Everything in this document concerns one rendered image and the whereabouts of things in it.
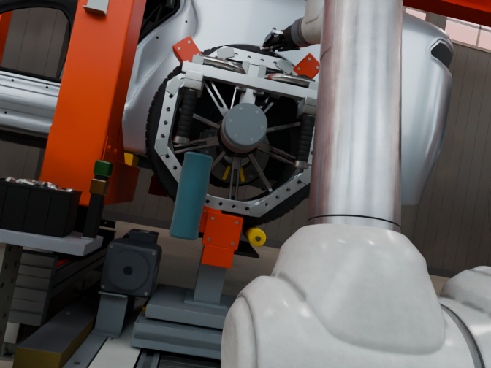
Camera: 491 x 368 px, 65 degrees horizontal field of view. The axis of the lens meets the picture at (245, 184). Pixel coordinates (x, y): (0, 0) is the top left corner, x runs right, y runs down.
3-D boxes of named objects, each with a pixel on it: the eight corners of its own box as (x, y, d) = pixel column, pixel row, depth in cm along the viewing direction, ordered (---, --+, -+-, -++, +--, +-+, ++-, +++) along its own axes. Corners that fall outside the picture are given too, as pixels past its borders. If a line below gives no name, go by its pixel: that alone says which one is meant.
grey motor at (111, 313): (156, 308, 173) (172, 230, 174) (141, 345, 131) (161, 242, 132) (115, 301, 171) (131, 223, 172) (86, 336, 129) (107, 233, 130)
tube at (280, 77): (302, 106, 132) (307, 76, 132) (318, 91, 112) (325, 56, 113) (251, 95, 130) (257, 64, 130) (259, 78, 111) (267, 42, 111)
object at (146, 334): (262, 332, 166) (267, 309, 167) (278, 371, 131) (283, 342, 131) (146, 314, 162) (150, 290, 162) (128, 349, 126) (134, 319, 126)
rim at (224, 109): (229, 58, 161) (147, 147, 157) (233, 35, 138) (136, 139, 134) (318, 139, 164) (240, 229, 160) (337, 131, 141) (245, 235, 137)
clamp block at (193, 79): (201, 98, 115) (204, 81, 115) (200, 90, 106) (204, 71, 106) (184, 94, 114) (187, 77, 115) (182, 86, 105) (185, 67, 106)
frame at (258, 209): (300, 225, 137) (328, 75, 139) (305, 226, 130) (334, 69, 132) (146, 196, 132) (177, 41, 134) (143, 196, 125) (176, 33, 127)
